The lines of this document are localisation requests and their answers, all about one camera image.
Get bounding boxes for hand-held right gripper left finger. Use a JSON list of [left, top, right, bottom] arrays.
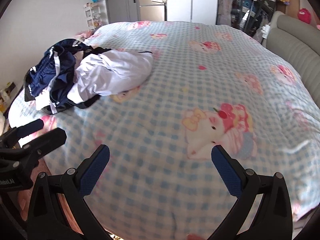
[[26, 144, 112, 240]]

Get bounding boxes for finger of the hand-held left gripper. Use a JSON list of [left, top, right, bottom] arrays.
[[0, 119, 44, 147], [0, 127, 67, 171]]

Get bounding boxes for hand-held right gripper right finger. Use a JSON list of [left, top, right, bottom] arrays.
[[211, 145, 293, 240]]

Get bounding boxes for pile of navy white clothes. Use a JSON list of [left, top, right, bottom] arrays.
[[67, 49, 154, 105]]

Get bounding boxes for blue elastic-waist garment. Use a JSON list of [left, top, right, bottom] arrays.
[[24, 51, 77, 103]]

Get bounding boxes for navy jacket with white stripes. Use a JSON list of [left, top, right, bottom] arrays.
[[44, 39, 100, 58]]

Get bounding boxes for checkered cartoon printed blanket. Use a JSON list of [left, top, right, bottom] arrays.
[[5, 20, 320, 240]]

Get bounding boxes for pink pillow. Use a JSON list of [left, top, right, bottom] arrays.
[[75, 29, 96, 40]]

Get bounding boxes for small white shelf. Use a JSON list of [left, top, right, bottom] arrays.
[[84, 2, 103, 28]]

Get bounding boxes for grey padded headboard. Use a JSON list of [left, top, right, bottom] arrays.
[[261, 11, 320, 120]]

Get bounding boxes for grey door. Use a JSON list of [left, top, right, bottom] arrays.
[[104, 0, 140, 26]]

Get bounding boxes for silver refrigerator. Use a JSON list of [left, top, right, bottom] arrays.
[[137, 0, 167, 22]]

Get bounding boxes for dark glass-door wardrobe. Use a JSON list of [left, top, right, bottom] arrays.
[[216, 0, 278, 43]]

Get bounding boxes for white wardrobe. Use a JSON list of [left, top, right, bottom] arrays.
[[165, 0, 219, 25]]

